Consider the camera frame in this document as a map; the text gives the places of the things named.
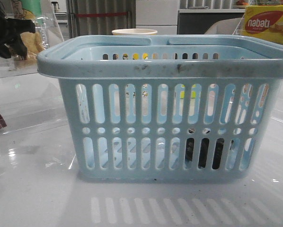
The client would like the yellow nabati wafer box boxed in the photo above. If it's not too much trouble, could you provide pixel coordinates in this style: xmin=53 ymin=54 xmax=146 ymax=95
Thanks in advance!
xmin=239 ymin=5 xmax=283 ymax=45

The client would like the white cabinet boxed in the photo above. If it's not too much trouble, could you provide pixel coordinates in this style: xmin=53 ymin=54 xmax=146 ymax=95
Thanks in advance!
xmin=135 ymin=0 xmax=180 ymax=35

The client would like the packaged yellow bread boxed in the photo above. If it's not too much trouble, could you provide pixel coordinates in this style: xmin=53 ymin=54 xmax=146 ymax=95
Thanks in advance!
xmin=20 ymin=32 xmax=45 ymax=60

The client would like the green yellow cartoon box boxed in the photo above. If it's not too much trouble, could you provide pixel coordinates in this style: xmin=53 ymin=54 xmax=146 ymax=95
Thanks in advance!
xmin=11 ymin=0 xmax=42 ymax=20

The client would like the white paper cup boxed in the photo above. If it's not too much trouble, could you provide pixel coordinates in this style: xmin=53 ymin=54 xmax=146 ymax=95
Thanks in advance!
xmin=112 ymin=28 xmax=158 ymax=35

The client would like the light blue plastic basket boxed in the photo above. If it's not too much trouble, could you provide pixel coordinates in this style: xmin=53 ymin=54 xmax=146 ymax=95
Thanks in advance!
xmin=37 ymin=35 xmax=283 ymax=181

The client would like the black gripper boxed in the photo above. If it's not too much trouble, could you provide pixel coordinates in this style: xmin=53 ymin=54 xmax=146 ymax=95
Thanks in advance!
xmin=0 ymin=8 xmax=35 ymax=59

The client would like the clear acrylic display stand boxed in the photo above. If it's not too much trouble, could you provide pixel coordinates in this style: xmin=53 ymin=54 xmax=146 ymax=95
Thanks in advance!
xmin=0 ymin=14 xmax=64 ymax=78

